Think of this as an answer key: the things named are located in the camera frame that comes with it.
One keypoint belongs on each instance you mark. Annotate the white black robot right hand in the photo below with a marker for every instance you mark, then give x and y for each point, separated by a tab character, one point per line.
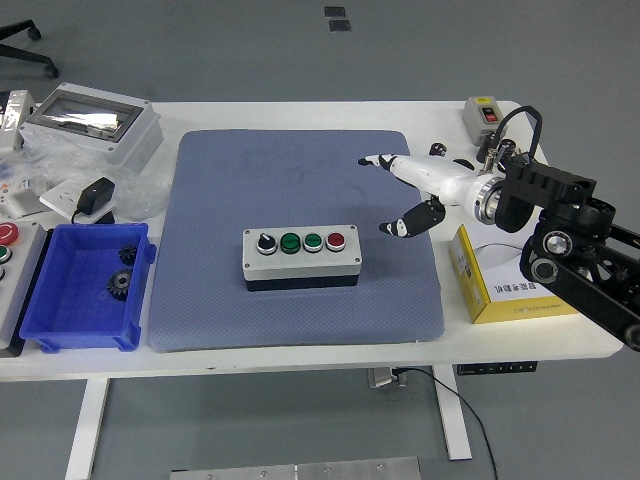
435	175

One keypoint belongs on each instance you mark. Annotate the grey four-button control box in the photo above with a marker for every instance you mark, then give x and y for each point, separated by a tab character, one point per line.
300	267

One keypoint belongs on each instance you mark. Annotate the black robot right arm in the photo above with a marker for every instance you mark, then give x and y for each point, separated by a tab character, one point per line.
575	290

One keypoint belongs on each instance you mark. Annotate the black cylindrical capacitor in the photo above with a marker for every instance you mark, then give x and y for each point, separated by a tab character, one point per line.
509	146
437	148
484	145

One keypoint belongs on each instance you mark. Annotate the yellow white cardboard box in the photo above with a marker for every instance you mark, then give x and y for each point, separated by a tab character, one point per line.
500	272

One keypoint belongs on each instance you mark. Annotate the dark floor cover plate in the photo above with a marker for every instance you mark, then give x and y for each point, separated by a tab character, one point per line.
335	11
340	26

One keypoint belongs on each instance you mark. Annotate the blue-grey table mat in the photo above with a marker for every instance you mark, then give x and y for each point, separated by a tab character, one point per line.
240	175

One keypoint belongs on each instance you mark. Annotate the black table control panel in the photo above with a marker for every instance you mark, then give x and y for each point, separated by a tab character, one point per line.
495	368

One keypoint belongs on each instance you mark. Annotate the white table leg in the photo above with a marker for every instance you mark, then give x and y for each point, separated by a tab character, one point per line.
87	425
452	425

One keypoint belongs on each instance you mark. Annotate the clear plastic bag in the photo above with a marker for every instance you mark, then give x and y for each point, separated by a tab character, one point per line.
142	195

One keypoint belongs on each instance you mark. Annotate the small black gear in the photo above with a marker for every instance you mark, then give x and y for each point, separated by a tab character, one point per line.
128	254

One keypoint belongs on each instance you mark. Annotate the silver metal plate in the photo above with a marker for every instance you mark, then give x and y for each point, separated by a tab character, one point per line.
300	471

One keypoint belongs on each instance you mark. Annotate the large black gear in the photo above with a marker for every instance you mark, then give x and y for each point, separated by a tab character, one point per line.
120	284

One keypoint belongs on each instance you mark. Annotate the black power adapter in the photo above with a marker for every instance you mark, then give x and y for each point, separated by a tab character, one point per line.
97	192

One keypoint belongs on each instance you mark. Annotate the blue plastic bin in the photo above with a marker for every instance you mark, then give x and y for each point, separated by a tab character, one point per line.
75	310

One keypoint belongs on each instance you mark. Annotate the small white printed box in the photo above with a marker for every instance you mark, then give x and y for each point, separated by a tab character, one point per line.
17	197

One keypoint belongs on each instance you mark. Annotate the grey emergency-stop control box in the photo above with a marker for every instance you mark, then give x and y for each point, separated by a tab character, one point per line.
22	280

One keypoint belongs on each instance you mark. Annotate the white silver device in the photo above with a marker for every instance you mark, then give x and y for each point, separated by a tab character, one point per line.
12	120

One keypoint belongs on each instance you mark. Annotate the black office chair base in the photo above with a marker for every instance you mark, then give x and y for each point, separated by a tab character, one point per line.
20	52

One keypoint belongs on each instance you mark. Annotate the grey red-black switch box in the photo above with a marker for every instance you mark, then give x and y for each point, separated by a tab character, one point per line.
475	125

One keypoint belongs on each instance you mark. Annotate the grey bracket under table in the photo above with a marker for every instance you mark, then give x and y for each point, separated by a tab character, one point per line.
382	377

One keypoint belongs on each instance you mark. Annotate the grey enclosure with clear lid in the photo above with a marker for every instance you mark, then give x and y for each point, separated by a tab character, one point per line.
135	140

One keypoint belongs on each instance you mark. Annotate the white wall socket plate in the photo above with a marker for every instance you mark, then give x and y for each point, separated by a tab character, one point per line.
57	197

